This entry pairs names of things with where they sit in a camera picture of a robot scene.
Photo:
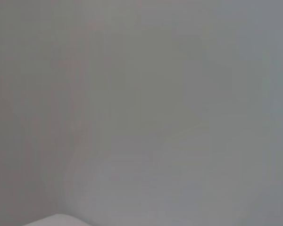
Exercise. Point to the white rounded blurry object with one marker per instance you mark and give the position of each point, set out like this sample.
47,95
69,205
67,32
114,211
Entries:
59,220

